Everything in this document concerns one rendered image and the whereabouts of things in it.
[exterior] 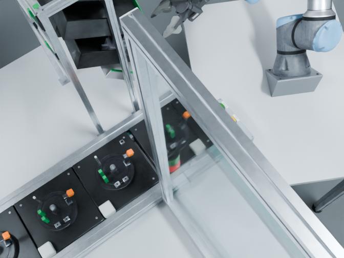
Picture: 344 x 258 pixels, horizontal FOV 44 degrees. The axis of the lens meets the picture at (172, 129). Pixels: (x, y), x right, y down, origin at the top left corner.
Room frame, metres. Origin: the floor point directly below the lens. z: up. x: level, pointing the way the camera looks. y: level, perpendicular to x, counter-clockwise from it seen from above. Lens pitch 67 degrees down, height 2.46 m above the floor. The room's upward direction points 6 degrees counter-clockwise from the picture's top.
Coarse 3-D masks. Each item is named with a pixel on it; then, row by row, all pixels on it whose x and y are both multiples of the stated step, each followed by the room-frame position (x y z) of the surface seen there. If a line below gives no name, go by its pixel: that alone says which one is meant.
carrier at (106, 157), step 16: (112, 144) 0.58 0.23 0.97; (128, 144) 0.58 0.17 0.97; (80, 160) 0.53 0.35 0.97; (96, 160) 0.50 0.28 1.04; (112, 160) 0.51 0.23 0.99; (144, 160) 0.51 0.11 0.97; (80, 176) 0.47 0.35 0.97; (96, 176) 0.46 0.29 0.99; (112, 176) 0.45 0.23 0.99; (128, 176) 0.45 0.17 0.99; (144, 176) 0.45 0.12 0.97; (96, 192) 0.40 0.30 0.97; (112, 192) 0.40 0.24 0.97; (128, 192) 0.39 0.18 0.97; (112, 208) 0.33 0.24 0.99
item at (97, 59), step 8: (64, 40) 0.83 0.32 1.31; (72, 40) 0.79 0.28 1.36; (80, 40) 0.84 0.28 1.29; (88, 40) 0.85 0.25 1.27; (96, 40) 0.85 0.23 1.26; (104, 40) 0.86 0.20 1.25; (72, 48) 0.78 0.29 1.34; (80, 48) 0.81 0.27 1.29; (88, 48) 0.81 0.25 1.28; (96, 48) 0.82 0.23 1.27; (72, 56) 0.76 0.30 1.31; (80, 56) 0.73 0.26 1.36; (88, 56) 0.74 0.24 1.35; (96, 56) 0.74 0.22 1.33; (104, 56) 0.75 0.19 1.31; (112, 56) 0.76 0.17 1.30; (128, 56) 0.78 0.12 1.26; (80, 64) 0.73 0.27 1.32; (88, 64) 0.73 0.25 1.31; (96, 64) 0.74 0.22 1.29; (104, 64) 0.75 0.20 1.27
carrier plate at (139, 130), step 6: (144, 120) 0.67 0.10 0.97; (132, 126) 0.65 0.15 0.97; (138, 126) 0.65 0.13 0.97; (144, 126) 0.64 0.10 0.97; (132, 132) 0.63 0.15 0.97; (138, 132) 0.62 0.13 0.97; (144, 132) 0.62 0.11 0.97; (138, 138) 0.60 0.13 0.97; (144, 138) 0.60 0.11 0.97; (144, 144) 0.57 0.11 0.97; (144, 150) 0.55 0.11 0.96; (150, 150) 0.54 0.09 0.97; (150, 156) 0.52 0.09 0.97
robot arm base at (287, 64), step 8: (280, 56) 0.88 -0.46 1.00; (288, 56) 0.86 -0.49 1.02; (296, 56) 0.86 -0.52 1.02; (304, 56) 0.86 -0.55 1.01; (280, 64) 0.85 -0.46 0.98; (288, 64) 0.84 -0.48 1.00; (296, 64) 0.83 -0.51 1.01; (304, 64) 0.83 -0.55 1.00; (280, 72) 0.82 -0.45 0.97; (288, 72) 0.81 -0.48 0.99; (296, 72) 0.80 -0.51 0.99; (304, 72) 0.81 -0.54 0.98
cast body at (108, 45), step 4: (108, 36) 0.85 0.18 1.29; (108, 40) 0.84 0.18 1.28; (112, 40) 0.82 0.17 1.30; (124, 40) 0.82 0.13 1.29; (104, 44) 0.82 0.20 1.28; (108, 44) 0.82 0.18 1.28; (112, 44) 0.81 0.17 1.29; (124, 44) 0.82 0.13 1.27; (100, 48) 0.82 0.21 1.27; (104, 48) 0.81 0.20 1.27; (108, 48) 0.81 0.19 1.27; (112, 48) 0.81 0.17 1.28; (124, 48) 0.82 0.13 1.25
